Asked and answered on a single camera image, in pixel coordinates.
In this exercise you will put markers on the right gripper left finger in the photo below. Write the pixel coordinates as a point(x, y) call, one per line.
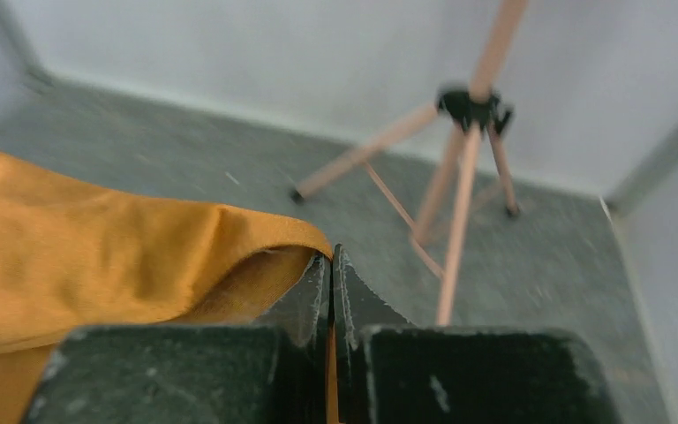
point(269, 371)

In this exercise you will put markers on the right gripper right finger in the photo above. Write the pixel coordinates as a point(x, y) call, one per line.
point(391, 371)

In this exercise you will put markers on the orange cloth napkin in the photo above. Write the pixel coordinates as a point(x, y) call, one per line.
point(74, 254)

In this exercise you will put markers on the pink music stand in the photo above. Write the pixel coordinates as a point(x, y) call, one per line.
point(476, 111)

